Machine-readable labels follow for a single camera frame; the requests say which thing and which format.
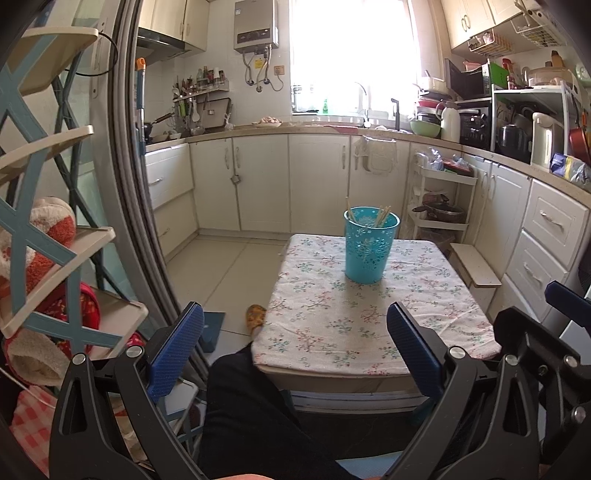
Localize teal perforated plastic basket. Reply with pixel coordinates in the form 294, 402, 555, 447
344, 206, 401, 284

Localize bamboo chopstick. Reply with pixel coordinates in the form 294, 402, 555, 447
374, 206, 391, 228

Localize white kitchen cabinets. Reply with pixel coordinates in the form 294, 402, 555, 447
145, 133, 590, 320

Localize blue dustpan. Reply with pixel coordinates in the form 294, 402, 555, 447
198, 311, 225, 354

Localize yellow slipper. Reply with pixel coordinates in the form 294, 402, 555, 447
245, 304, 266, 336

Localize small wooden stool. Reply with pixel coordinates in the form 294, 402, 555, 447
449, 243, 502, 312

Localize black trouser leg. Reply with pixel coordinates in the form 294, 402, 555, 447
197, 345, 353, 479

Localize floral white tablecloth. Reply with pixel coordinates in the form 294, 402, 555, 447
252, 234, 501, 377

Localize blue white folding shelf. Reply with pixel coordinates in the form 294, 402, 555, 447
1, 27, 147, 359

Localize white corner shelf rack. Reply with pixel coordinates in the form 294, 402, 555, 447
407, 148, 479, 255

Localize bamboo chopstick bundle piece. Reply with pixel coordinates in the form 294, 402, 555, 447
346, 196, 356, 222

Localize black frying pan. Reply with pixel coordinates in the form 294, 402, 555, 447
143, 112, 173, 141

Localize white thermos jug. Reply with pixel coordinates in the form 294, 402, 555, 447
438, 101, 461, 143

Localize black microwave oven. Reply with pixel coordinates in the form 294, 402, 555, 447
445, 58, 492, 100

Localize white gas water heater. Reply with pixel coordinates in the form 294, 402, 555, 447
233, 0, 280, 54

